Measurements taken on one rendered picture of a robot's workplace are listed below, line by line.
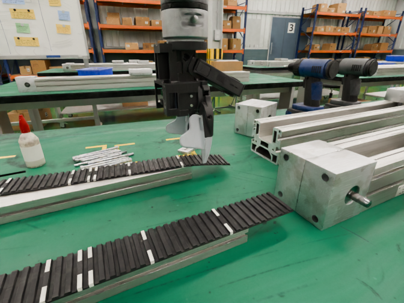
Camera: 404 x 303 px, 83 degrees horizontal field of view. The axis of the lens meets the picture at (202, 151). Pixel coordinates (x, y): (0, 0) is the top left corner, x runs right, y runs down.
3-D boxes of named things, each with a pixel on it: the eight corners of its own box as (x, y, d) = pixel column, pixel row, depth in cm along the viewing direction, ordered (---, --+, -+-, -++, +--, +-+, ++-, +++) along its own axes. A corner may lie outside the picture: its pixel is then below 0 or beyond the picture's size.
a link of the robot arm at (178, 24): (196, 17, 41) (218, 9, 34) (196, 44, 43) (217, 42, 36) (156, 14, 38) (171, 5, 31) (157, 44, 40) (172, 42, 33)
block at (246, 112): (266, 140, 67) (269, 109, 63) (234, 132, 74) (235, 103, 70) (280, 132, 74) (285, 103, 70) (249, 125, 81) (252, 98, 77)
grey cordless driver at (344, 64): (352, 122, 84) (370, 59, 76) (307, 111, 100) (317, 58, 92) (364, 119, 88) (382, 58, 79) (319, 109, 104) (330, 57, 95)
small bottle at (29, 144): (44, 166, 52) (29, 116, 47) (24, 169, 51) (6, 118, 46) (47, 160, 55) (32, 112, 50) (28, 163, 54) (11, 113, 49)
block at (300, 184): (336, 242, 31) (355, 183, 27) (273, 195, 41) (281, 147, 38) (376, 223, 35) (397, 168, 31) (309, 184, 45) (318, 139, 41)
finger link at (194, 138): (180, 168, 42) (172, 117, 41) (209, 162, 44) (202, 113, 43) (186, 169, 39) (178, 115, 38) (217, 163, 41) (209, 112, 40)
